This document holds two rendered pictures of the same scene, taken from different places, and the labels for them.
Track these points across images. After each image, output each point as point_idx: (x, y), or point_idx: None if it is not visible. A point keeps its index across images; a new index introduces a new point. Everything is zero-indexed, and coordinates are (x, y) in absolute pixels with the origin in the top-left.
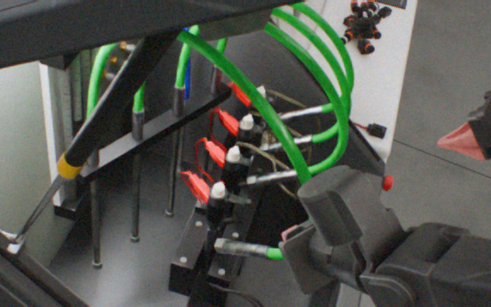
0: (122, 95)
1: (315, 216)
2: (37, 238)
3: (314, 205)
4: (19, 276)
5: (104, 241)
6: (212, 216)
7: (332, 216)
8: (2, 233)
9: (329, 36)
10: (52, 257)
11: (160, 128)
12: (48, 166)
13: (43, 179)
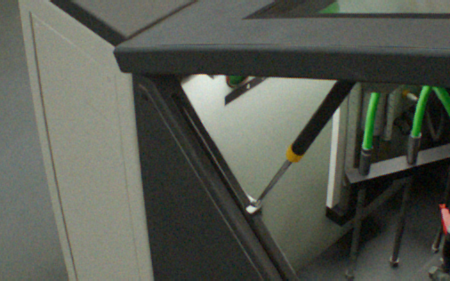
0: (324, 111)
1: None
2: (301, 231)
3: None
4: (248, 231)
5: (365, 257)
6: (445, 250)
7: None
8: (246, 196)
9: None
10: (312, 257)
11: (435, 158)
12: (327, 166)
13: (319, 176)
